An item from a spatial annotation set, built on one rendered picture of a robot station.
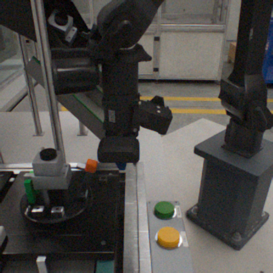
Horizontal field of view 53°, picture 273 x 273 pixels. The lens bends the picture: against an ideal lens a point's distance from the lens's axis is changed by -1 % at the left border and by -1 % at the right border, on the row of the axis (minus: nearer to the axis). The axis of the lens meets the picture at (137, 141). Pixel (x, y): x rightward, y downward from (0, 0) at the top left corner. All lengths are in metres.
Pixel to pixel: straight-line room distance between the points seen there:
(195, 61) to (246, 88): 4.05
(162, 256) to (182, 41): 4.12
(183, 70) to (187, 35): 0.54
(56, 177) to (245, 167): 0.35
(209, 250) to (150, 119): 0.34
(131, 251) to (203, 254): 0.20
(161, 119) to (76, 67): 0.15
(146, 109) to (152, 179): 0.41
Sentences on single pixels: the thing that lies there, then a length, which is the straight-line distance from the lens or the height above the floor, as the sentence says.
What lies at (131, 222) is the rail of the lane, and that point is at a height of 0.96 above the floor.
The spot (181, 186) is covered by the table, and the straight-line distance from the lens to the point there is 0.80.
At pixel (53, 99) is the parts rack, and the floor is 1.12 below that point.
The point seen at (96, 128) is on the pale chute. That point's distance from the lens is 0.71.
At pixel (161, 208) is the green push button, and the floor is 0.97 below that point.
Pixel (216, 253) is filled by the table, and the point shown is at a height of 0.86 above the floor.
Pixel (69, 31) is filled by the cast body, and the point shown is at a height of 1.27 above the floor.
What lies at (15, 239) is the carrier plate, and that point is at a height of 0.97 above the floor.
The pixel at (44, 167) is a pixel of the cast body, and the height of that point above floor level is 1.07.
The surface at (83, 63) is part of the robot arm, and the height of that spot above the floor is 1.26.
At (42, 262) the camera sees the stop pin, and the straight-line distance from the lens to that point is 0.51.
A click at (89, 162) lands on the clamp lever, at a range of 0.51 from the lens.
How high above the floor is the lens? 1.35
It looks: 29 degrees down
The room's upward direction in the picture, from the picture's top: straight up
